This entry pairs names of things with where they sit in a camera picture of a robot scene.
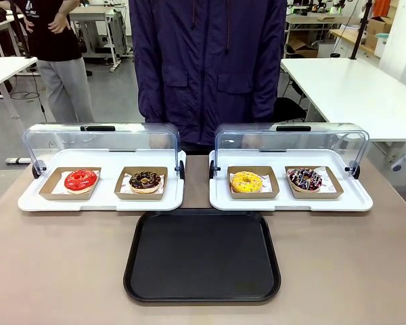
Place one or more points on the person's right hand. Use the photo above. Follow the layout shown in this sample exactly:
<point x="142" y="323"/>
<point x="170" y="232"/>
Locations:
<point x="157" y="141"/>

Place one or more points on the person's left hand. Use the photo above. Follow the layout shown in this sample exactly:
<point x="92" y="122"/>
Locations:
<point x="251" y="141"/>

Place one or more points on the dark striped donut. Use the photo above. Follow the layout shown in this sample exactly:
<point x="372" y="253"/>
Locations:
<point x="313" y="184"/>

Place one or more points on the white printed paper liner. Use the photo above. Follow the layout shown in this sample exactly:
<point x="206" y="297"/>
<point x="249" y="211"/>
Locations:
<point x="268" y="184"/>
<point x="328" y="185"/>
<point x="58" y="188"/>
<point x="125" y="187"/>

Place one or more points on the brown cardboard donut tray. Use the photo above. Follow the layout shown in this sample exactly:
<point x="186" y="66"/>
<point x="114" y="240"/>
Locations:
<point x="253" y="196"/>
<point x="49" y="191"/>
<point x="140" y="196"/>
<point x="338" y="191"/>

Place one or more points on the chocolate nut donut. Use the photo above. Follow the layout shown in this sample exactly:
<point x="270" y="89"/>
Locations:
<point x="154" y="183"/>

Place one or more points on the yellow sprinkle donut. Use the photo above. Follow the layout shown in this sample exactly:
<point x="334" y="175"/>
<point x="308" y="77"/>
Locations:
<point x="238" y="183"/>

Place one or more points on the red glazed donut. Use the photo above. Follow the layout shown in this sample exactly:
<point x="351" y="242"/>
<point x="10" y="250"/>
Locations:
<point x="72" y="183"/>

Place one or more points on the black plastic serving tray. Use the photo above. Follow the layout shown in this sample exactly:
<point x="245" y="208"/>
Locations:
<point x="203" y="257"/>

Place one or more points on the person in navy jacket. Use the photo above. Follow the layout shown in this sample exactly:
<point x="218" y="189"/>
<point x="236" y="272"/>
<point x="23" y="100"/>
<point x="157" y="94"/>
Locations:
<point x="206" y="67"/>

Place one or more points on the open cardboard box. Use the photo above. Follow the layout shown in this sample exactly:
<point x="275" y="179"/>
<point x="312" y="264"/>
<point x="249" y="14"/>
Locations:
<point x="301" y="45"/>

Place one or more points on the large white table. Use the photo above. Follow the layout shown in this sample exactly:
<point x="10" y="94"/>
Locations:
<point x="352" y="94"/>

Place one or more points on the grey background workbench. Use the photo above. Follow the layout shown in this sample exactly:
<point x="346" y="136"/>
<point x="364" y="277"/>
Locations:
<point x="311" y="18"/>

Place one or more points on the white background desk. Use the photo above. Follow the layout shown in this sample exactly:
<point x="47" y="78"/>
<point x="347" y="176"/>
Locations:
<point x="98" y="13"/>

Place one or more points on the person in black t-shirt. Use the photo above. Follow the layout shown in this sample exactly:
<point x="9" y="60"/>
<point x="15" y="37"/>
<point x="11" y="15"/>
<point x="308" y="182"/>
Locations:
<point x="55" y="37"/>

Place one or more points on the white table foot with casters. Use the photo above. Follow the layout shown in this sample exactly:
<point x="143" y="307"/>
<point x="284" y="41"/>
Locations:
<point x="402" y="163"/>

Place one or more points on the black tripod pole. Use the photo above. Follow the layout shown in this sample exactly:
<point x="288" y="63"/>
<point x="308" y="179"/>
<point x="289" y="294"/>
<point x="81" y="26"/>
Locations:
<point x="360" y="30"/>

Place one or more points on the brown cardboard box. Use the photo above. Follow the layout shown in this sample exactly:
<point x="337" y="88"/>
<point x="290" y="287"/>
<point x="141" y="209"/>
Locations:
<point x="377" y="30"/>

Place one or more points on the white table with grey leg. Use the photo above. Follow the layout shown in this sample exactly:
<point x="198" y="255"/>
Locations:
<point x="3" y="71"/>

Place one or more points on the black stand pole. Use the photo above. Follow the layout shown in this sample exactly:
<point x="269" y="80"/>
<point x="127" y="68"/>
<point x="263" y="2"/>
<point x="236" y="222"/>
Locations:
<point x="20" y="30"/>

